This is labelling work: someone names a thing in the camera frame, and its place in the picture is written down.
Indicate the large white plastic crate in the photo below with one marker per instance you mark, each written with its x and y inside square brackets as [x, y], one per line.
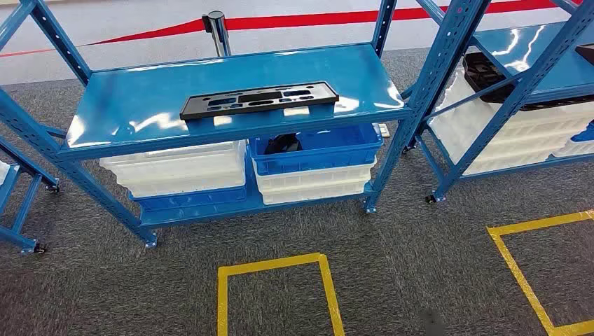
[487, 125]

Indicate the black moulded plastic part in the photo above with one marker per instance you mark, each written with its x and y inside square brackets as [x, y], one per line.
[587, 53]
[482, 74]

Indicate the blue metal shelf rack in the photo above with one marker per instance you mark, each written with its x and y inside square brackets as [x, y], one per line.
[557, 69]
[139, 102]
[23, 199]

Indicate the small white power strip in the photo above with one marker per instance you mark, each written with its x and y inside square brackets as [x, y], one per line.
[383, 130]

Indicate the chrome stanchion post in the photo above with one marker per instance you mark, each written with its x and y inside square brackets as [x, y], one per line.
[218, 32]

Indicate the black plastic panel part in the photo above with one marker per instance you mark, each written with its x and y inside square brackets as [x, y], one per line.
[195, 109]

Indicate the small black plastic part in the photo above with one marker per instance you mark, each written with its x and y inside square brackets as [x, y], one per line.
[283, 144]

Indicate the red barrier belt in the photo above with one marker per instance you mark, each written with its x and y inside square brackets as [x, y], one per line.
[325, 18]

